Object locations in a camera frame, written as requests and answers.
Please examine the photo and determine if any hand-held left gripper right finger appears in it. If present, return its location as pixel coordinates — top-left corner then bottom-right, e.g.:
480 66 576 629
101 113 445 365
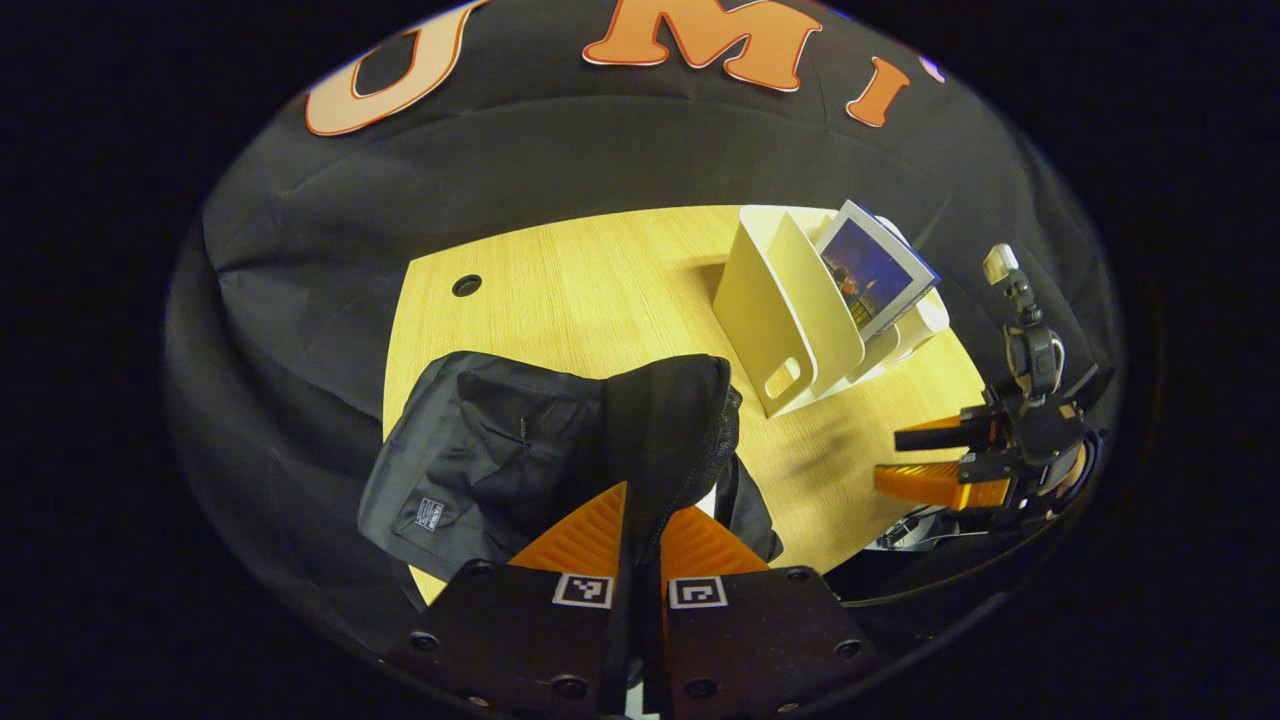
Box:
640 505 881 717

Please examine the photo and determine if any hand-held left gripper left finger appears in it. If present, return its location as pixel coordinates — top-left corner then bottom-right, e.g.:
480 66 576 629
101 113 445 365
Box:
385 482 641 717

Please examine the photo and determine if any blue cover book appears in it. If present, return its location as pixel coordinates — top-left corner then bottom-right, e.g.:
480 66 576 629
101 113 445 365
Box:
814 199 942 344

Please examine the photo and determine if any black schoolbag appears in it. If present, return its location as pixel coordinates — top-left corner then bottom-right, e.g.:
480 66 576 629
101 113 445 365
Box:
358 350 786 601

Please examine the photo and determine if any white bookshelf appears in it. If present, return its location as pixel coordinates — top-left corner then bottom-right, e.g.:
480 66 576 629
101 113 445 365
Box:
712 205 951 419

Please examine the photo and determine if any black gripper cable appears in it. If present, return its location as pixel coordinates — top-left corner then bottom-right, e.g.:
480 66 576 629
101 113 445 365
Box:
832 520 1093 607

